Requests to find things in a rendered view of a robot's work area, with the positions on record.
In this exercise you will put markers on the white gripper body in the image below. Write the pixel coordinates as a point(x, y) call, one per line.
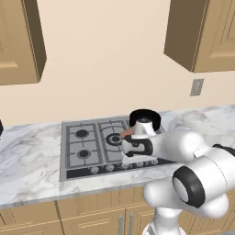
point(143, 129)

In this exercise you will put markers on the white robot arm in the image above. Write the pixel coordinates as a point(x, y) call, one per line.
point(195, 171)

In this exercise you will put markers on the grey hob knob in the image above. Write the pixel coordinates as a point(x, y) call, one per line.
point(125, 166)
point(94, 170)
point(154, 161)
point(109, 167)
point(139, 164)

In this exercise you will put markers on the grey gas hob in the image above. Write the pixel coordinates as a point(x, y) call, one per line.
point(88, 143)

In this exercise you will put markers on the wooden cupboard door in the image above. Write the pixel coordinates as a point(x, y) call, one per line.
point(91, 223)
point(141, 220)

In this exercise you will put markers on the wooden base cupboard run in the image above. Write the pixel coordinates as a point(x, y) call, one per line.
point(211, 225)

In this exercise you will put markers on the black appliance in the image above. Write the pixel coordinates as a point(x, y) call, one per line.
point(1, 128)

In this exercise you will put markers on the grey wall socket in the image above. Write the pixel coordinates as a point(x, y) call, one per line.
point(197, 87)

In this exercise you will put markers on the wooden wall cupboard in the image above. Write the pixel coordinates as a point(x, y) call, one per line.
point(18, 42)
point(208, 33)

